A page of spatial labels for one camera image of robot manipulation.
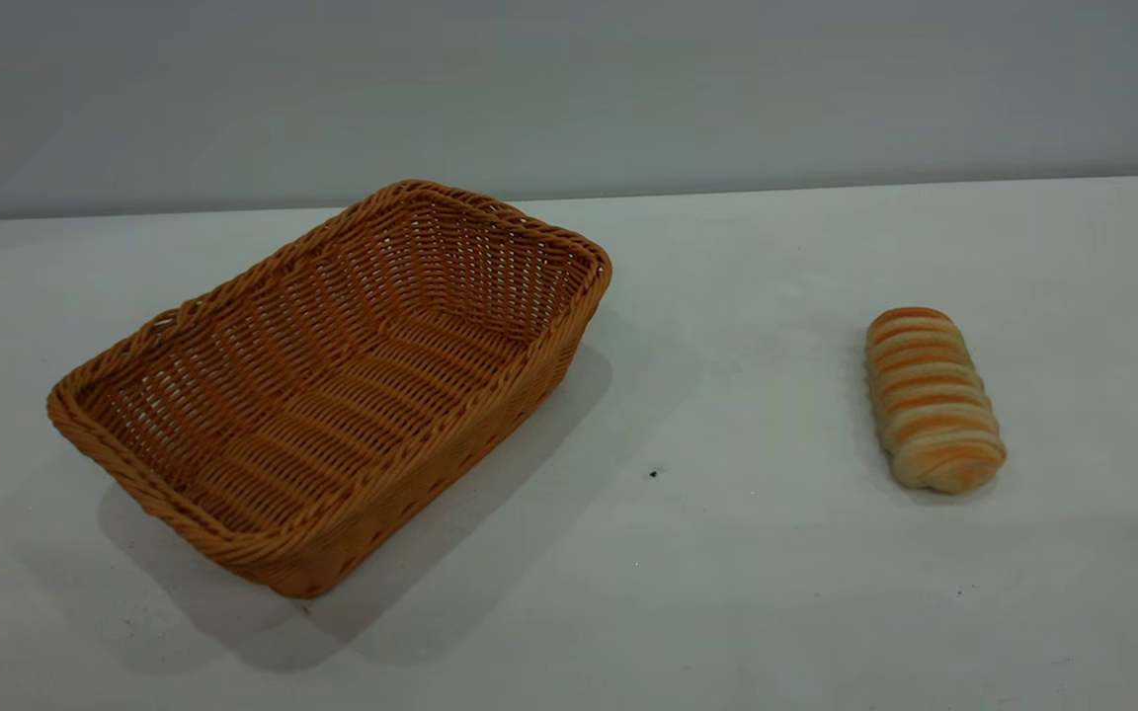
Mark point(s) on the striped bread roll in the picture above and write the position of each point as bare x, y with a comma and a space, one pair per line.
933, 400

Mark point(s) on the orange woven wicker basket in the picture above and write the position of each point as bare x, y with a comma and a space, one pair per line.
332, 415

